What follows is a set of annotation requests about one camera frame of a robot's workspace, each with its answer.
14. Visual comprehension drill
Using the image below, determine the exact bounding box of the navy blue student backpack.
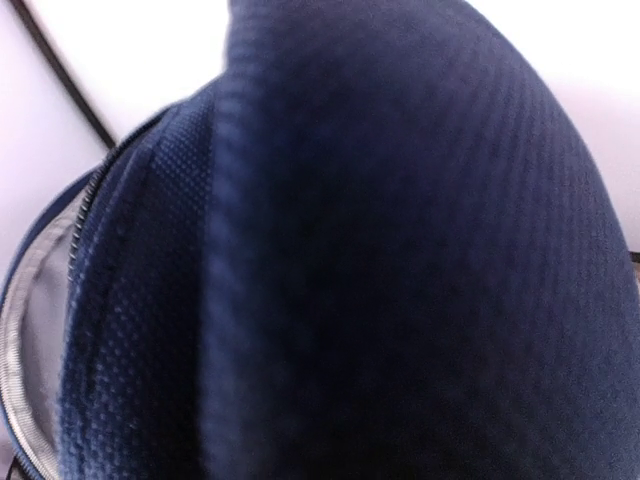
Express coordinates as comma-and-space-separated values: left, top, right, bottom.
1, 1, 639, 479

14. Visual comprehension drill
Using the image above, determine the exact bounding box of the black frame post left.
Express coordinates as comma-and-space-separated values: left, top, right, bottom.
7, 0, 116, 149

